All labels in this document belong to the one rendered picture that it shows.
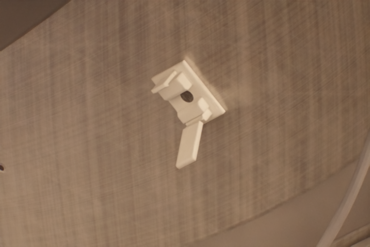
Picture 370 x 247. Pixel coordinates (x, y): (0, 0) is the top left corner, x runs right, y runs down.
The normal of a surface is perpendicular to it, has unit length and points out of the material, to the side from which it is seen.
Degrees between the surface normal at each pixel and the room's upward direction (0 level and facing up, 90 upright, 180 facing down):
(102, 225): 90
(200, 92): 90
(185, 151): 46
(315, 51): 90
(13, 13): 90
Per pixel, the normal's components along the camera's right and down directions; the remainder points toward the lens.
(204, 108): 0.65, -0.35
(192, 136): -0.74, -0.48
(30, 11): -0.44, 0.54
